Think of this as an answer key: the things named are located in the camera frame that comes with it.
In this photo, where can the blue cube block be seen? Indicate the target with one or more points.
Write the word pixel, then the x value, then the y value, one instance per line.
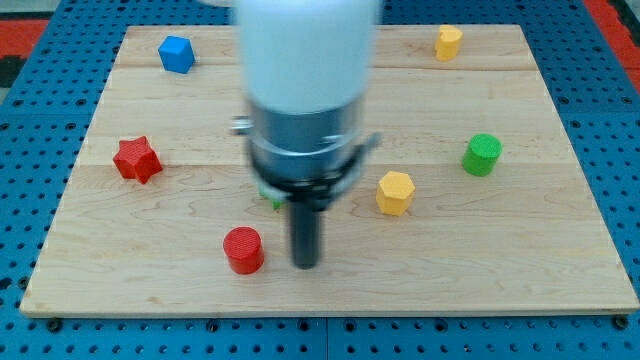
pixel 176 54

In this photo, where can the black cylindrical pointer rod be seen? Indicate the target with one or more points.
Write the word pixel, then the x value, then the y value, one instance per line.
pixel 304 225

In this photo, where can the yellow hexagon block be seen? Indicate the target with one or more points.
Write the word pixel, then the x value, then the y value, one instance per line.
pixel 395 192

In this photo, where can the green cylinder block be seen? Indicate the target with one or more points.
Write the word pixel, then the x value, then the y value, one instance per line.
pixel 482 154

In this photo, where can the green block behind pointer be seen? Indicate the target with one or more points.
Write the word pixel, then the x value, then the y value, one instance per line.
pixel 275 201

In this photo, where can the red cylinder block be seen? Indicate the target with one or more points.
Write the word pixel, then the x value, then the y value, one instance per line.
pixel 243 249

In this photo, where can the red star block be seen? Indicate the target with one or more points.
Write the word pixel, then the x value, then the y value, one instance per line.
pixel 136 159

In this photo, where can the yellow heart block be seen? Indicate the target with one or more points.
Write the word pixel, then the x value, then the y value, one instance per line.
pixel 448 42

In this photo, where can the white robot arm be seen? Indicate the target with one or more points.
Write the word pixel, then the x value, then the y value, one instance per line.
pixel 305 69

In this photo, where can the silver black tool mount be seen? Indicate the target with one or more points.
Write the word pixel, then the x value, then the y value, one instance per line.
pixel 307 158

